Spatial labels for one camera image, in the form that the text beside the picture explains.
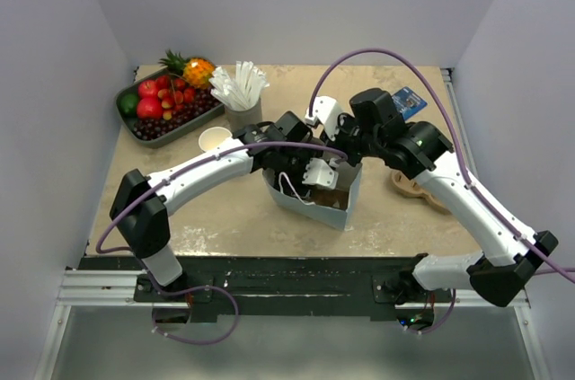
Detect stack of paper cups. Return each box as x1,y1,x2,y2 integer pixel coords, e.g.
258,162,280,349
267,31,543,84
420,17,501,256
198,127,232,152

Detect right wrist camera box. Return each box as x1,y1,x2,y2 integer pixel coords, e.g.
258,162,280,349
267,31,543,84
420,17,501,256
304,96,344,141

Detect grey fruit tray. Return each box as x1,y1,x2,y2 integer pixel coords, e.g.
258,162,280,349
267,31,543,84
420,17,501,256
116,68,224,148

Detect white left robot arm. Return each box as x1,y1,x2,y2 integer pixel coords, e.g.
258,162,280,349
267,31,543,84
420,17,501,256
110,111,325,301

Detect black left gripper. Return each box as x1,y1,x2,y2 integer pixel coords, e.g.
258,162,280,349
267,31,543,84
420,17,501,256
273,146,323,198

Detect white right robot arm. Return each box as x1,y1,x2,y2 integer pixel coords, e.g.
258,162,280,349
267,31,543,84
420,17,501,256
306,88,558,307

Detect dark purple grape bunch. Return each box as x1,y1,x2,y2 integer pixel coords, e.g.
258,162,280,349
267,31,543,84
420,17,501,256
131,87,224,142

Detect cardboard cup carrier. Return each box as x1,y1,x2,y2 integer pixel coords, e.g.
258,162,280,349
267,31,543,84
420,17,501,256
309,188,349,210
390,170,450,215

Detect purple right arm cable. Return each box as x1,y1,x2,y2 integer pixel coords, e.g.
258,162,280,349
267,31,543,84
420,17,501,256
307,47,575,335

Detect pineapple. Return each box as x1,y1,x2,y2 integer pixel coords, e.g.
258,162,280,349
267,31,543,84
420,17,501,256
158,49,216,90

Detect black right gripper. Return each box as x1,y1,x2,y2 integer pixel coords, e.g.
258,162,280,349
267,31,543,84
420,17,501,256
320,112,383,168

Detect blue card package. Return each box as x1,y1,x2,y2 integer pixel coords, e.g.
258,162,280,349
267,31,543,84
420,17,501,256
392,86,428,121

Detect green lime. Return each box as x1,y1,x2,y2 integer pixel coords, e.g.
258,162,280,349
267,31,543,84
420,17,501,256
119,93,139,118

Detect light blue paper bag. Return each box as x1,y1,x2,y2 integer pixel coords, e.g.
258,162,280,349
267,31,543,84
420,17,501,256
262,148,363,230

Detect red apple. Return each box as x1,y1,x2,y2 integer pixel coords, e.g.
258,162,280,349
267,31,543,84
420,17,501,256
137,79,158,99
136,97,164,119

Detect metal straw holder tin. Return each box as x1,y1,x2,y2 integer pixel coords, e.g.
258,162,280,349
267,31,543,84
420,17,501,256
224,99,263,132

